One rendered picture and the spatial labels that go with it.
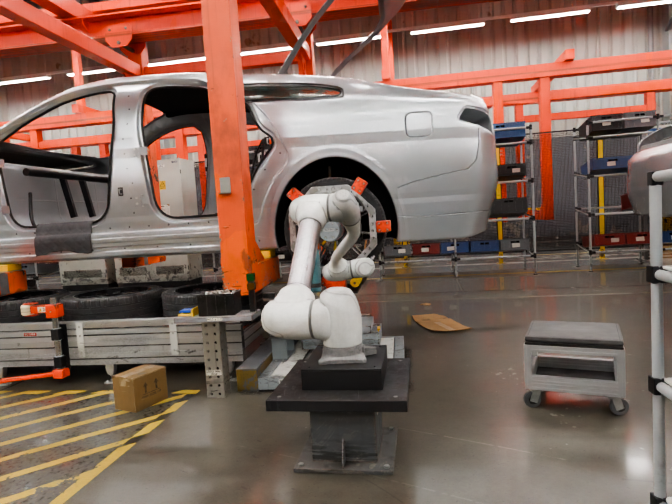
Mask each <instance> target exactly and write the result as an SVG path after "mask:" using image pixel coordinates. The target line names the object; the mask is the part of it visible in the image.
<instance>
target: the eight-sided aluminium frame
mask: <svg viewBox="0 0 672 504"><path fill-rule="evenodd" d="M326 189H327V190H326ZM341 189H345V190H348V191H349V192H350V193H351V191H352V193H351V194H352V195H355V196H357V197H358V198H359V199H360V200H361V201H363V202H362V203H363V204H364V206H366V210H367V211H368V212H369V229H370V244H369V245H368V246H367V247H366V248H365V249H364V250H363V252H362V253H361V254H360V255H359V256H358V257H357V258H356V259H360V258H366V257H367V256H368V255H369V253H370V252H371V251H372V250H373V249H374V248H375V247H376V246H377V232H376V212H375V208H374V207H373V206H372V205H371V204H369V203H368V202H367V201H366V200H365V199H364V198H363V197H362V196H360V195H359V194H358V193H356V192H355V191H354V190H352V189H351V187H350V186H349V185H334V186H320V187H311V188H310V190H308V192H307V193H306V194H305V195H311V194H319V193H323V192H327V193H328V192H333V191H336V192H337V191H338V190H341ZM305 195H304V196H305ZM367 205H368V207H367ZM372 215H373V217H372ZM288 219H289V229H290V243H291V245H290V246H291V250H292V251H293V252H294V248H295V243H296V230H295V225H297V224H293V220H292V219H291V217H290V213H289V218H288ZM372 222H373V223H374V224H372ZM372 230H374V232H373V231H372ZM373 237H374V238H373ZM369 247H370V248H371V249H369ZM365 253H366V254H365Z"/></svg>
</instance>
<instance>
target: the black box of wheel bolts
mask: <svg viewBox="0 0 672 504"><path fill-rule="evenodd" d="M197 302H198V313H199V317H204V316H226V315H236V314H237V313H238V312H240V311H241V310H242V303H241V289H236V290H228V289H226V290H214V291H205V292H203V293H200V294H198V295H197Z"/></svg>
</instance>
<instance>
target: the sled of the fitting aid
mask: <svg viewBox="0 0 672 504"><path fill-rule="evenodd" d="M381 337H382V324H381V323H373V327H372V331H371V333H362V344H363V345H380V343H381ZM301 344H302V350H315V348H316V347H317V346H323V341H322V340H318V339H306V340H301Z"/></svg>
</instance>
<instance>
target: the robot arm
mask: <svg viewBox="0 0 672 504"><path fill-rule="evenodd" d="M289 213H290V217H291V219H292V220H293V221H294V222H295V223H297V224H298V226H299V229H298V234H297V238H296V243H295V248H294V254H293V259H292V264H291V269H290V274H289V278H288V283H287V286H285V287H284V288H282V289H281V290H280V292H279V294H278V295H277V296H276V298H275V300H272V301H270V302H268V303H267V304H266V305H265V307H264V309H263V310H262V314H261V321H262V326H263V329H264V330H265V331H266V332H268V333H269V334H270V335H272V336H275V337H278V338H282V339H290V340H306V339H318V340H322V341H323V349H322V352H323V353H322V357H321V359H319V365H327V364H345V363H366V362H367V359H366V357H365V356H367V355H372V354H377V350H376V347H373V346H365V345H363V344H362V318H361V311H360V306H359V303H358V301H357V298H356V296H355V295H354V293H353V292H352V291H351V290H350V289H349V288H346V287H330V288H328V289H326V290H324V291H323V292H322V293H321V294H320V299H316V300H315V296H314V294H313V293H312V292H311V284H312V278H313V272H314V266H315V260H316V254H317V248H318V243H319V237H320V231H321V230H322V229H323V228H324V226H325V225H326V223H327V222H341V223H342V224H343V226H344V227H345V229H346V230H347V235H346V236H345V238H344V239H343V240H342V242H341V243H340V244H339V246H338V247H337V248H336V250H335V251H334V252H333V254H332V256H331V261H330V262H329V263H328V264H327V265H325V266H324V267H323V269H322V273H323V276H324V278H325V279H326V280H328V281H343V280H348V279H351V278H360V277H361V278H364V277H368V276H370V275H371V274H372V273H373V272H374V269H375V265H374V262H373V260H374V259H375V258H376V257H375V256H374V255H372V256H371V257H370V258H360V259H355V260H350V261H347V260H345V259H344V258H342V257H343V256H344V255H345V254H346V253H347V251H348V250H349V249H350V248H351V247H352V246H353V245H354V244H355V243H356V241H357V240H358V238H359V235H360V219H361V217H360V209H359V205H358V203H357V201H356V199H355V197H354V196H353V195H352V194H351V193H350V192H349V191H348V190H345V189H341V190H338V191H337V192H335V193H334V194H311V195H305V196H301V197H299V198H296V199H295V200H293V201H292V202H291V204H290V207H289Z"/></svg>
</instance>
